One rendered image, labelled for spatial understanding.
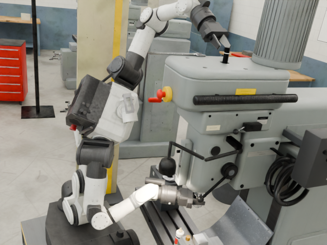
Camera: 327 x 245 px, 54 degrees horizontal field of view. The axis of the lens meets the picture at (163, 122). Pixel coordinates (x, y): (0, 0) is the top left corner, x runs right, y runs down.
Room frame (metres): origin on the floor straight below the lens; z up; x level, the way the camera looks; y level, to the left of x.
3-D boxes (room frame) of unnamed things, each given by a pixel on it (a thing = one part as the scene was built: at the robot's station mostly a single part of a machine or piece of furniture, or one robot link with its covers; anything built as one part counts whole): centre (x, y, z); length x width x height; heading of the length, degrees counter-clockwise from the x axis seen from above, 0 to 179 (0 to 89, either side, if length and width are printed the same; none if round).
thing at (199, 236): (1.20, -0.24, 1.03); 0.06 x 0.05 x 0.06; 24
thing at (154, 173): (1.66, -0.05, 1.02); 0.22 x 0.12 x 0.20; 25
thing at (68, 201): (1.77, 0.49, 0.68); 0.21 x 0.20 x 0.13; 34
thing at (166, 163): (1.14, -0.04, 1.48); 0.07 x 0.07 x 0.06
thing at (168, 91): (1.18, 0.00, 1.76); 0.06 x 0.02 x 0.06; 24
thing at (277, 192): (1.20, -0.54, 1.45); 0.18 x 0.16 x 0.21; 114
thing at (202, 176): (1.28, -0.21, 1.47); 0.21 x 0.19 x 0.32; 24
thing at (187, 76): (1.28, -0.22, 1.81); 0.47 x 0.26 x 0.16; 114
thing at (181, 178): (1.23, -0.11, 1.45); 0.04 x 0.04 x 0.21; 24
